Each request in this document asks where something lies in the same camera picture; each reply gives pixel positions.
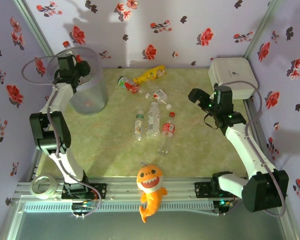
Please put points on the small white cap bottle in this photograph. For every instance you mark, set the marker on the small white cap bottle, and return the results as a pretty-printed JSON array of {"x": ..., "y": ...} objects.
[{"x": 159, "y": 95}]

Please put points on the clear unlabelled plastic bottle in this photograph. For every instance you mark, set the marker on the clear unlabelled plastic bottle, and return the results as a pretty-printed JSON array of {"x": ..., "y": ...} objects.
[{"x": 151, "y": 87}]

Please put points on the clear bottle white label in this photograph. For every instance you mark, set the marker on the clear bottle white label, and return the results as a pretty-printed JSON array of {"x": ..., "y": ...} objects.
[{"x": 153, "y": 120}]

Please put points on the bottle with red green label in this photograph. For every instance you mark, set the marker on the bottle with red green label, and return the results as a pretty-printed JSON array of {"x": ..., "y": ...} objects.
[{"x": 128, "y": 85}]

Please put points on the yellow plastic bottle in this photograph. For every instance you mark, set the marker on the yellow plastic bottle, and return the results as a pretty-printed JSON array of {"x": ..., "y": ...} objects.
[{"x": 150, "y": 74}]

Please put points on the clear bottle green cap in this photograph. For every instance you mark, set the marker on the clear bottle green cap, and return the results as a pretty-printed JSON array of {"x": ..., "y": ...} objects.
[{"x": 138, "y": 126}]

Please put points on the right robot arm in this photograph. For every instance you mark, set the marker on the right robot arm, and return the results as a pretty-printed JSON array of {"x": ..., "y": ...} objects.
[{"x": 262, "y": 192}]

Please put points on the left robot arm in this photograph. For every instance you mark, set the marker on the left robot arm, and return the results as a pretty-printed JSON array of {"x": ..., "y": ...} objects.
[{"x": 50, "y": 130}]

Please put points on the transparent plastic bin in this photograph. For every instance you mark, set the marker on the transparent plastic bin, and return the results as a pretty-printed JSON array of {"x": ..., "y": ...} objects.
[{"x": 90, "y": 87}]

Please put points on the white lidded plastic box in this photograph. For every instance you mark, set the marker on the white lidded plastic box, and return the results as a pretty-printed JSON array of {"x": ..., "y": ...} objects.
[{"x": 237, "y": 72}]

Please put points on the orange shark plush toy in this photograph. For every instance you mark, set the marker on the orange shark plush toy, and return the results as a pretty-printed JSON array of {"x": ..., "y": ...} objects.
[{"x": 150, "y": 180}]

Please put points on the clear tape roll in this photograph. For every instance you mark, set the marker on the clear tape roll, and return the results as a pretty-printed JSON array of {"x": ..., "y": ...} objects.
[{"x": 35, "y": 190}]

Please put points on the aluminium corner post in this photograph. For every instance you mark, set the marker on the aluminium corner post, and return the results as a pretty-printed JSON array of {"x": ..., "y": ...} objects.
[
  {"x": 32, "y": 27},
  {"x": 261, "y": 27}
]

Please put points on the aluminium frame rail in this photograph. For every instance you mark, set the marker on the aluminium frame rail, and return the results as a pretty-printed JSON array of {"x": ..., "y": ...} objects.
[{"x": 127, "y": 190}]

